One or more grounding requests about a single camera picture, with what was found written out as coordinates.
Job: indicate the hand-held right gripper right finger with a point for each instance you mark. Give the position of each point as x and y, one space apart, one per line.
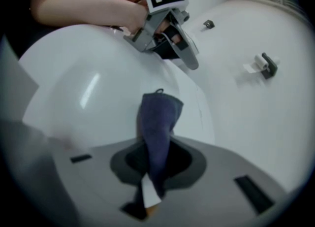
221 171

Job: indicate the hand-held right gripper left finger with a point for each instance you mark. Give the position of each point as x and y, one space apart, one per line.
93 184

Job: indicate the dark blue cloth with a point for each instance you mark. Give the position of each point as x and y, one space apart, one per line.
157 127

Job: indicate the person's left forearm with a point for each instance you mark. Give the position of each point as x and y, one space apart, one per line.
86 11

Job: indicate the person's left hand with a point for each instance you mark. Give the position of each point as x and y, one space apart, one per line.
163 27

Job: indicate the tape roll with black holder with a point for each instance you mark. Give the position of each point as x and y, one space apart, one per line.
258 62

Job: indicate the black paper roll holder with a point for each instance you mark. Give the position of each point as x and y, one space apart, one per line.
270 69

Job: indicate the small black wall hook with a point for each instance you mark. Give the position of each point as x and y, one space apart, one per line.
209 24

